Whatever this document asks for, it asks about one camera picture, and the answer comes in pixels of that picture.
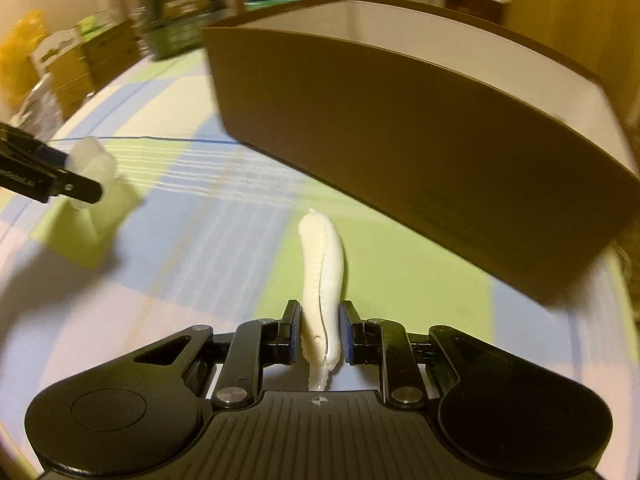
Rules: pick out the yellow plastic bag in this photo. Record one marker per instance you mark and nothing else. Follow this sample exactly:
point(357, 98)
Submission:
point(22, 50)

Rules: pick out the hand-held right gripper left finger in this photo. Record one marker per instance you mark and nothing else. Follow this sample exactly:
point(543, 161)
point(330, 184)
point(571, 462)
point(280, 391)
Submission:
point(291, 332)

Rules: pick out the white hair claw clip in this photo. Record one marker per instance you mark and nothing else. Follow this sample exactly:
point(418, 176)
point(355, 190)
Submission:
point(320, 270)

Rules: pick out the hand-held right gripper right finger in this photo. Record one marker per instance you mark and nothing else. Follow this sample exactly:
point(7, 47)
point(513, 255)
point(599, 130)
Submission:
point(348, 332)

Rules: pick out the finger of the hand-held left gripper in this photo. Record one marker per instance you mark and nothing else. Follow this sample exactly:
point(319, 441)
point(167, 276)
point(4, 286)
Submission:
point(30, 146)
point(75, 187)

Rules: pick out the green black lidded container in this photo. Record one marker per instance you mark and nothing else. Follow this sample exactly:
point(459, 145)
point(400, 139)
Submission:
point(185, 15)

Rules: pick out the white translucent pouch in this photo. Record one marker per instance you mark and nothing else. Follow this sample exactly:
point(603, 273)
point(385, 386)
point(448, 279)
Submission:
point(95, 160)

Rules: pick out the checked cloth desktop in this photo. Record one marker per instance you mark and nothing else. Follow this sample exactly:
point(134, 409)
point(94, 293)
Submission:
point(200, 260)

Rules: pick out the brown cardboard box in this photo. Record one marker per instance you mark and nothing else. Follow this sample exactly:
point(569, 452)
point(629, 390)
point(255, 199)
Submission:
point(400, 135)

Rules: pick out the clear plastic bag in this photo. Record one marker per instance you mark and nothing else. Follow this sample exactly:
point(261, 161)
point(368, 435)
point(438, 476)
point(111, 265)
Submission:
point(40, 105)

